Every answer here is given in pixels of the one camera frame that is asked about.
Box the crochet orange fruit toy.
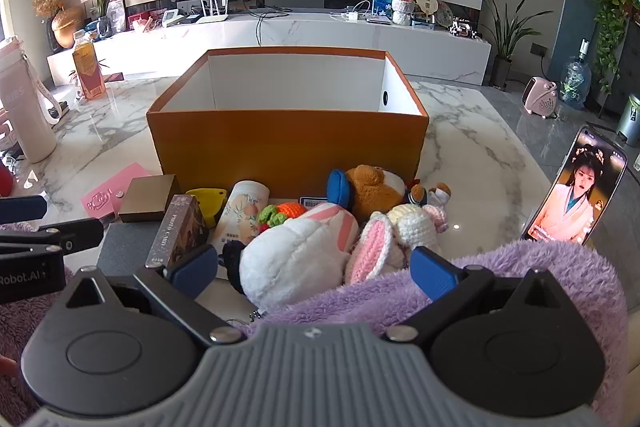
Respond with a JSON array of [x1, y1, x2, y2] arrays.
[[257, 201, 307, 234]]

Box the orange cardboard box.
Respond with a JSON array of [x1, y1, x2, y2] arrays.
[[146, 47, 430, 200]]

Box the small striped plush doll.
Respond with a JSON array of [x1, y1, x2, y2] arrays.
[[404, 180, 452, 214]]

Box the white ribbed vase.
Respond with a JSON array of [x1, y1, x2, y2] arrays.
[[392, 0, 416, 26]]

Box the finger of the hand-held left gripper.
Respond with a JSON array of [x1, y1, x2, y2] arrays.
[[0, 217, 105, 258], [0, 195, 49, 222]]

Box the dark printed card box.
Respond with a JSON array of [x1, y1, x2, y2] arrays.
[[145, 194, 210, 269]]

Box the red gift box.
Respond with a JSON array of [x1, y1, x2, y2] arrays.
[[127, 9, 167, 33]]

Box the black cable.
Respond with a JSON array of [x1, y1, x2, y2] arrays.
[[254, 6, 294, 48]]

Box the white router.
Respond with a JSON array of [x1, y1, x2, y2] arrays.
[[195, 0, 231, 24]]

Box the small brown box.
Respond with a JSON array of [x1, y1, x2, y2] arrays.
[[117, 174, 182, 224]]

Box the pink space heater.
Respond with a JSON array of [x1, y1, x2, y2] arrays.
[[521, 76, 560, 120]]

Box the white marble TV cabinet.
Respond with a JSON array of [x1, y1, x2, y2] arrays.
[[47, 11, 493, 88]]

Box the brown plush toy blue ear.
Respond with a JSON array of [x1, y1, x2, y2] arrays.
[[327, 164, 407, 222]]

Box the white plush rabbit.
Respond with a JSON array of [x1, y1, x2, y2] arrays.
[[238, 203, 359, 312]]

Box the purple fleece garment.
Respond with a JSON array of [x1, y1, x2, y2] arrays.
[[0, 221, 632, 427]]

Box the floral paper cup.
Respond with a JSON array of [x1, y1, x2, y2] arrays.
[[207, 179, 271, 254]]

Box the grey trash bin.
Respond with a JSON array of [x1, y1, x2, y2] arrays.
[[615, 93, 640, 142]]

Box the trailing vine plant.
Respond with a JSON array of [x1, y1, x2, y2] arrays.
[[580, 0, 640, 96]]

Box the pink card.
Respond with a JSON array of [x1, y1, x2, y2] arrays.
[[81, 162, 159, 221]]

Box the tall green potted plant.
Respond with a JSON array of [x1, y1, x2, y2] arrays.
[[475, 0, 539, 89]]

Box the pink and white water bottle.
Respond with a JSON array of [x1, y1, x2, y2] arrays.
[[0, 37, 71, 164]]

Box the yellow plastic piece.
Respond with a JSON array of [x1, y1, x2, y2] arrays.
[[185, 188, 229, 228]]

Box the black and white toy car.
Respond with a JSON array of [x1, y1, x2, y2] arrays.
[[449, 20, 484, 40]]

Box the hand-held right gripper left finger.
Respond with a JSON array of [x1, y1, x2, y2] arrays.
[[64, 244, 242, 346]]

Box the blue water jug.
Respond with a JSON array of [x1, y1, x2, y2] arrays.
[[559, 39, 594, 110]]

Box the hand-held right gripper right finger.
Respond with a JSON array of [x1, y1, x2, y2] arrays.
[[385, 246, 566, 344]]

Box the smartphone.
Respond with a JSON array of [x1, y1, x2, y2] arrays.
[[520, 124, 629, 248]]

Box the dark grey box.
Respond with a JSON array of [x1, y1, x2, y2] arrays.
[[97, 221, 167, 281]]

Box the gold vase with dried flowers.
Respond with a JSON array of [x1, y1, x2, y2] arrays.
[[32, 0, 87, 50]]

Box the white crochet bunny pink ears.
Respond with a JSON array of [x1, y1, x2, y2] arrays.
[[345, 204, 449, 286]]

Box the orange drink bottle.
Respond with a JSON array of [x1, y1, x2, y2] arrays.
[[71, 30, 107, 100]]

